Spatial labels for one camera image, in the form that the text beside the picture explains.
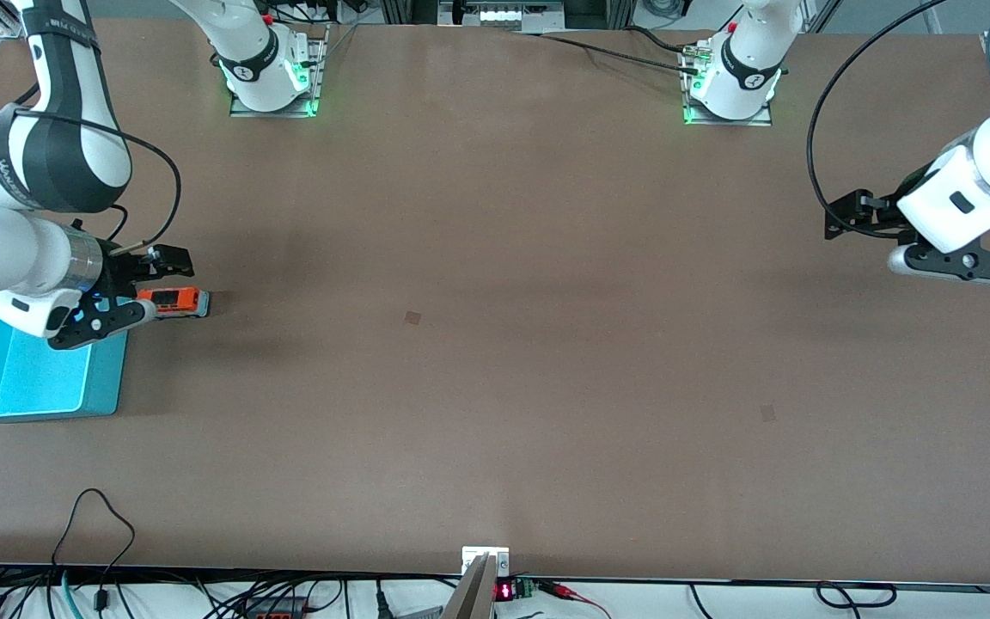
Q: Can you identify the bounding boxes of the orange toy bus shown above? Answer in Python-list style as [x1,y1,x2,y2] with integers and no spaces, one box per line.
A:
[136,286,211,321]

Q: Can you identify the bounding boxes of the blue plastic box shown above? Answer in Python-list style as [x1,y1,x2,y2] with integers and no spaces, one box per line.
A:
[0,290,129,422]

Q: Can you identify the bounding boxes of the metal device with white lights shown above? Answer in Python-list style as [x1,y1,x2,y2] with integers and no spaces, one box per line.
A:
[437,0,566,34]

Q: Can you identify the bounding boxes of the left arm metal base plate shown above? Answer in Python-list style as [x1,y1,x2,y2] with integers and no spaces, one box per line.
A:
[681,41,773,127]

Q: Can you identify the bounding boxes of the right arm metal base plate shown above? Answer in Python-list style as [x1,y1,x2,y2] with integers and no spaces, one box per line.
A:
[229,24,328,119]

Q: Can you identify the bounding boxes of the black looped cable with block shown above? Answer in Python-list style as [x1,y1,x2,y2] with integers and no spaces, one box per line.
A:
[51,488,137,613]

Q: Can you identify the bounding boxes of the black cable across table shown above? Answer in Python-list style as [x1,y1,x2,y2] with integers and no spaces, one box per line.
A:
[512,30,702,74]

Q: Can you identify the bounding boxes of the black coiled cable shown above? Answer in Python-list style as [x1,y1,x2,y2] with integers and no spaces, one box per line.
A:
[815,581,898,610]

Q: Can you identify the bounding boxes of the white table edge bracket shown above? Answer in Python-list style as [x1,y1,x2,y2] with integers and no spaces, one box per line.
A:
[461,547,510,577]

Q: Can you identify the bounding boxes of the grey camera pole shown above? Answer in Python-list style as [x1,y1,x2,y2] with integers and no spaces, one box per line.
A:
[441,555,498,619]

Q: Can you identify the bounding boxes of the red clip lead wire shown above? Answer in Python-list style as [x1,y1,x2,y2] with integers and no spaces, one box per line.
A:
[538,580,612,619]

